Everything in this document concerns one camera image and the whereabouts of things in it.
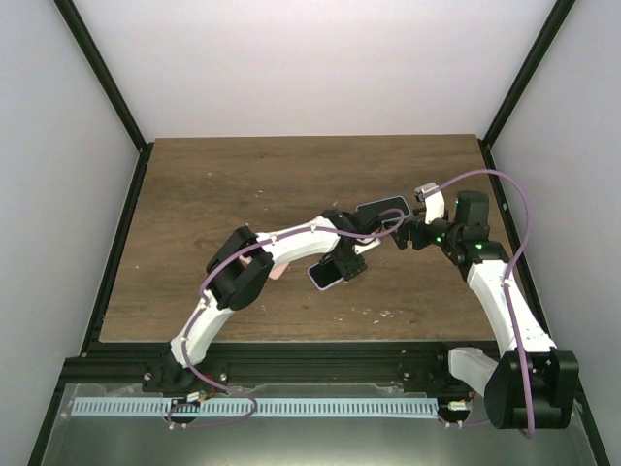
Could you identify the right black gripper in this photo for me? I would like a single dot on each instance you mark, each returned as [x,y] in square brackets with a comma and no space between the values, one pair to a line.
[415,225]

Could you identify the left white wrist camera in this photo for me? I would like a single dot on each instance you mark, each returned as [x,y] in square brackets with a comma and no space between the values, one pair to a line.
[361,247]

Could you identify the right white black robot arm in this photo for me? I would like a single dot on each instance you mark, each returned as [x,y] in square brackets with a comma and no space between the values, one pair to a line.
[533,383]

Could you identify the left black frame post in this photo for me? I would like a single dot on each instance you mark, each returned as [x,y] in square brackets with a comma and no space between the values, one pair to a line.
[79,30]

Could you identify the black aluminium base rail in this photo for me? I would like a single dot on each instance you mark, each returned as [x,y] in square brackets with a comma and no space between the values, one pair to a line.
[418,366]

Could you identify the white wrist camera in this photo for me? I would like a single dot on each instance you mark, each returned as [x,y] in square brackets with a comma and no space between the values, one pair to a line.
[361,247]
[430,196]

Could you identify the phone from purple case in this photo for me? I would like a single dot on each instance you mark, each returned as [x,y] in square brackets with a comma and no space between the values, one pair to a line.
[325,275]

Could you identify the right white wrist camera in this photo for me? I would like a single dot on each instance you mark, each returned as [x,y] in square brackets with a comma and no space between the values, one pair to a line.
[430,196]

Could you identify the black frame post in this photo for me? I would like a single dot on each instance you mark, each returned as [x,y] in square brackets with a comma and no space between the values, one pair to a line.
[546,36]
[79,30]

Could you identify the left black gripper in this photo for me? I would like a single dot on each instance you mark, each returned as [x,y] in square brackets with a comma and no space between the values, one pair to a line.
[348,268]

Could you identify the right black frame post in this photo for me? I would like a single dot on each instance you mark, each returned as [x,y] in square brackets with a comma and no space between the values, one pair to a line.
[546,36]

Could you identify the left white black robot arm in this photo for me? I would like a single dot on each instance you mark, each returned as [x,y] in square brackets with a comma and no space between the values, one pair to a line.
[238,272]

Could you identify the pink phone case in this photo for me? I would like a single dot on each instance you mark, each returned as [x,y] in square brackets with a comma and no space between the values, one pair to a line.
[276,272]

